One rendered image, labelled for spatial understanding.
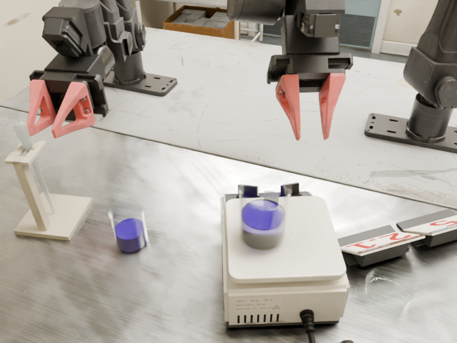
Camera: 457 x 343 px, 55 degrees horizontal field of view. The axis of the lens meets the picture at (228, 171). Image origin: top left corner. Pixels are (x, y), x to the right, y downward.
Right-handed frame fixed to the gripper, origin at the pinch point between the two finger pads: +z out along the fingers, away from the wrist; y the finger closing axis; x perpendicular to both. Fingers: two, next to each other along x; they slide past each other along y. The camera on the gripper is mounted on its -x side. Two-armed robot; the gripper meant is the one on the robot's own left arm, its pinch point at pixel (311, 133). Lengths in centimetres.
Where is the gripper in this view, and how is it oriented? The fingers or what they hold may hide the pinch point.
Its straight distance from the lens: 57.1
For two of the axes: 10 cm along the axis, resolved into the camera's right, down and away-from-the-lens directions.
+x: -0.2, 1.8, 9.8
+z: 0.3, 9.8, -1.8
